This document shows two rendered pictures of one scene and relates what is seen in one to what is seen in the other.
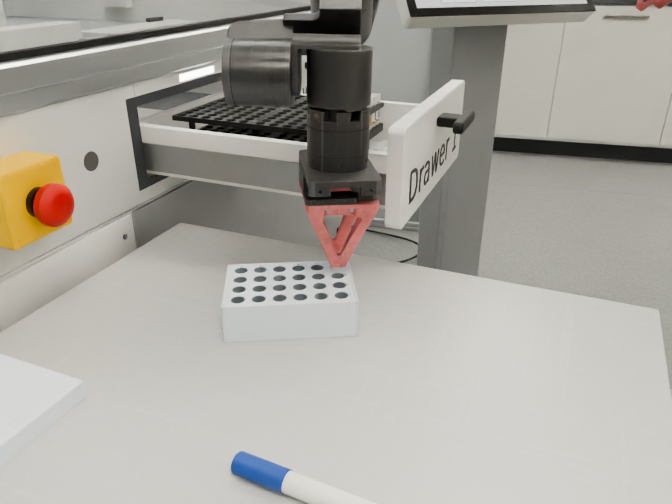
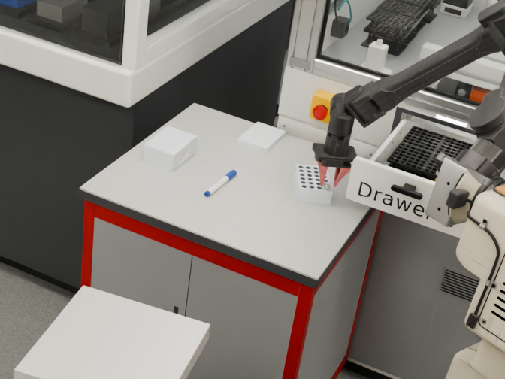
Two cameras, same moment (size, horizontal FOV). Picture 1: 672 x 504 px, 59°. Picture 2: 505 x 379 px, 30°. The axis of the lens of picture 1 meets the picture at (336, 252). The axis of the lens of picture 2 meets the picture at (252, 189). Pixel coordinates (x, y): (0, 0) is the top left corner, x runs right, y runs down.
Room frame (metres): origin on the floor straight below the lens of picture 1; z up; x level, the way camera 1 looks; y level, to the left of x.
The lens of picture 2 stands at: (0.29, -1.99, 1.97)
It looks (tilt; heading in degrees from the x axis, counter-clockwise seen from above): 31 degrees down; 88
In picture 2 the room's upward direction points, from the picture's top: 9 degrees clockwise
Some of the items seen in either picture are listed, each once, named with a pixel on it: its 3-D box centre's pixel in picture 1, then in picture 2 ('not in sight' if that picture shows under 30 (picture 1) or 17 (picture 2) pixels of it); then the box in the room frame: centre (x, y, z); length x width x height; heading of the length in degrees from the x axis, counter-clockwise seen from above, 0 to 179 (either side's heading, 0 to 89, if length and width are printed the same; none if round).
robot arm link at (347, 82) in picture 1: (332, 75); (341, 120); (0.53, 0.00, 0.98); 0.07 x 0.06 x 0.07; 88
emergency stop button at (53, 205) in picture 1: (50, 204); (320, 111); (0.51, 0.26, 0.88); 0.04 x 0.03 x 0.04; 157
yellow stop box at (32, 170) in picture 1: (23, 199); (325, 107); (0.52, 0.29, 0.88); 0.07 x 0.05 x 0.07; 157
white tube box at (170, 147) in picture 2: not in sight; (170, 148); (0.13, 0.11, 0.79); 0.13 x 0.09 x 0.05; 68
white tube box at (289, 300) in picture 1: (290, 298); (312, 183); (0.50, 0.04, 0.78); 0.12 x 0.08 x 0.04; 95
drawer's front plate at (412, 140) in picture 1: (429, 144); (408, 196); (0.71, -0.11, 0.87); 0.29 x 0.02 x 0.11; 157
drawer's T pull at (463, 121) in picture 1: (453, 120); (408, 189); (0.70, -0.14, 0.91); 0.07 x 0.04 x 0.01; 157
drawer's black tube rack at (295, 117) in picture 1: (283, 132); (431, 163); (0.78, 0.07, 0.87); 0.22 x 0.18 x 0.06; 67
